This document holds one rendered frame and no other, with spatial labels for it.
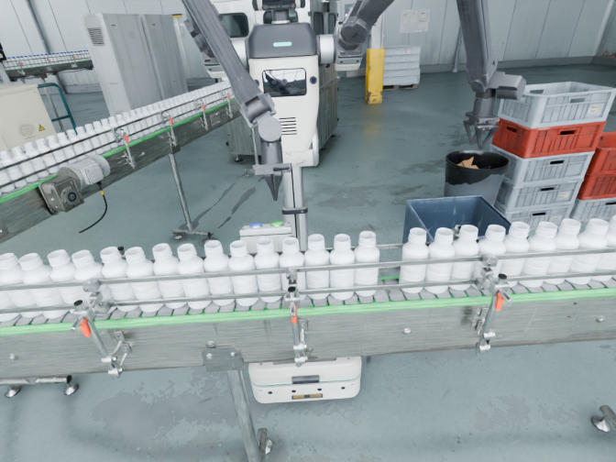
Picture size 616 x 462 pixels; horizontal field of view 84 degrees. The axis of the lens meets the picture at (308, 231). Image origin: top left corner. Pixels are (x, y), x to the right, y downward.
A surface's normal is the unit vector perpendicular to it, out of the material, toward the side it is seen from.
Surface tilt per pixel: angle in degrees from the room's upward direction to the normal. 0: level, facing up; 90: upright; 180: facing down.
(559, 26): 90
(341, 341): 90
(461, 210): 90
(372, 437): 0
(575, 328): 90
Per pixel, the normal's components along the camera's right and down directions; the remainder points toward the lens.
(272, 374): -0.02, -0.47
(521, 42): 0.04, 0.51
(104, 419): -0.05, -0.86
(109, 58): -0.27, 0.51
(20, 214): 0.96, 0.10
